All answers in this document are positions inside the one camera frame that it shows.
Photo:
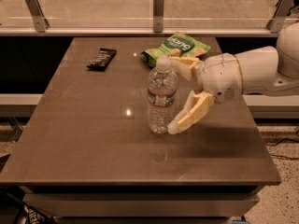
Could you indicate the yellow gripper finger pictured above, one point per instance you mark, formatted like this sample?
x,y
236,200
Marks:
x,y
185,66
195,108

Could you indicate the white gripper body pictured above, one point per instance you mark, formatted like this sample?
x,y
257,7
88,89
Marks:
x,y
219,76

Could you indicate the clear plastic water bottle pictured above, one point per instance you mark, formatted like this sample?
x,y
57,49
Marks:
x,y
162,88

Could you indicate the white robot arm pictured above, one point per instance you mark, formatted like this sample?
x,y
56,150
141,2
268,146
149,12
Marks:
x,y
271,71

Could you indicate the green snack bag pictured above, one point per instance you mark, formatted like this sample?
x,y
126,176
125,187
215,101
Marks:
x,y
177,45

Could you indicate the black snack bar wrapper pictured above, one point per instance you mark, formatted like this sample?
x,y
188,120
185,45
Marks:
x,y
102,59

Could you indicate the glass railing panel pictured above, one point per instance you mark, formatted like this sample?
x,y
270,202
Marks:
x,y
139,13

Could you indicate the grey table base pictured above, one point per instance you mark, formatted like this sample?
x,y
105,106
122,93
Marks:
x,y
142,204

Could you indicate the middle metal railing bracket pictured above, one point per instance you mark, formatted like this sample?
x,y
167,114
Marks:
x,y
158,16

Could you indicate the metal railing bracket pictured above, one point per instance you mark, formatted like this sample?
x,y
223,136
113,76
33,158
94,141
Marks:
x,y
275,24
40,21
158,16

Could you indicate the right metal railing bracket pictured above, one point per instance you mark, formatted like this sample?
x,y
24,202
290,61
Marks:
x,y
275,24

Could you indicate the left metal railing bracket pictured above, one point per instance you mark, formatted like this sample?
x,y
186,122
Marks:
x,y
40,21

